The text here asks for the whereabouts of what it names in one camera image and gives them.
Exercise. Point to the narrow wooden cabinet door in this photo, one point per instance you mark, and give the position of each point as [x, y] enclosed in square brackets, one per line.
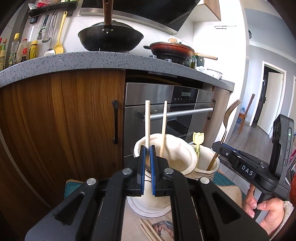
[220, 102]

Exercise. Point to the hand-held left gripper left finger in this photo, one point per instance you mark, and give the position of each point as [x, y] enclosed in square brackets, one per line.
[142, 171]

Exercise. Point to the horse-print cloth mat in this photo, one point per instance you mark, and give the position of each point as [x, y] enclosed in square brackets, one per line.
[229, 197]

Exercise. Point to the wooden chair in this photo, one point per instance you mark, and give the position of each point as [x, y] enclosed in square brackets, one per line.
[246, 111]

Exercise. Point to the white ceramic utensil holder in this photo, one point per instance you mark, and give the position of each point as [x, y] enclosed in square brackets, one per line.
[175, 153]

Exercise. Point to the green container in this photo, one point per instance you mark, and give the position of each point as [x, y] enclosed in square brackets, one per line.
[200, 62]

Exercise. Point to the gold fork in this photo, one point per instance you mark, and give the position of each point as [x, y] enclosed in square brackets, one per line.
[227, 115]

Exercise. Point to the round ceiling lamp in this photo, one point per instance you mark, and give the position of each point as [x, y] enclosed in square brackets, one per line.
[250, 34]

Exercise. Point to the wooden chopstick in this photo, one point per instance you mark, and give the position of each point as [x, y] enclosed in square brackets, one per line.
[145, 230]
[147, 122]
[152, 229]
[163, 129]

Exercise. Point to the person's right hand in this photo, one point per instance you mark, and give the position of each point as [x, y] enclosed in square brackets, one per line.
[268, 210]

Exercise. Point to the small green glass bottle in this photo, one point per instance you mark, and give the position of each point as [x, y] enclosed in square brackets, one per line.
[193, 63]

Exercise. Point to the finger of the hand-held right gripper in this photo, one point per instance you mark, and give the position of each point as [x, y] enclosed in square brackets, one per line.
[223, 151]
[228, 146]

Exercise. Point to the clear oil bottle yellow cap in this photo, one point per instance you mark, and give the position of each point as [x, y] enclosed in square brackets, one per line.
[13, 53]

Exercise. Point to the white interior door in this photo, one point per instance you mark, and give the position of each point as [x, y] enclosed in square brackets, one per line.
[274, 99]

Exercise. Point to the yellow spatula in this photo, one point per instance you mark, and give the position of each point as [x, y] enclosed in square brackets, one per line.
[59, 47]

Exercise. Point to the small yellow bottle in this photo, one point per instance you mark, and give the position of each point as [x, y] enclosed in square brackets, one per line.
[33, 51]

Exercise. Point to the grey speckled countertop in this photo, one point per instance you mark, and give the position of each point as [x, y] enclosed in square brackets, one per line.
[69, 62]

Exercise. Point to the white bottle red label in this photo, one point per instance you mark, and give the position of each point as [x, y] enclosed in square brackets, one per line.
[23, 52]

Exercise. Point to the metal ladle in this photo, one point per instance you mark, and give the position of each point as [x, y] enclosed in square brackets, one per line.
[49, 52]

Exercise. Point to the black range hood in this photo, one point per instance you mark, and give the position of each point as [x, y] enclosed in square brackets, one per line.
[150, 11]

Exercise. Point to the wooden upper cabinet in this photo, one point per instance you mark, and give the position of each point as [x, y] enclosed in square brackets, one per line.
[214, 8]

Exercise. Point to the black wall rack shelf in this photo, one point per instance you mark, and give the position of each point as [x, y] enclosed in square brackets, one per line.
[53, 7]

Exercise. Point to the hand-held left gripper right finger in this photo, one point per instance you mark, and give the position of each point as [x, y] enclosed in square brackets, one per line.
[153, 171]

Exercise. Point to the stainless steel built-in oven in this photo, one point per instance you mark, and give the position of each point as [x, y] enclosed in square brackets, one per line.
[185, 115]

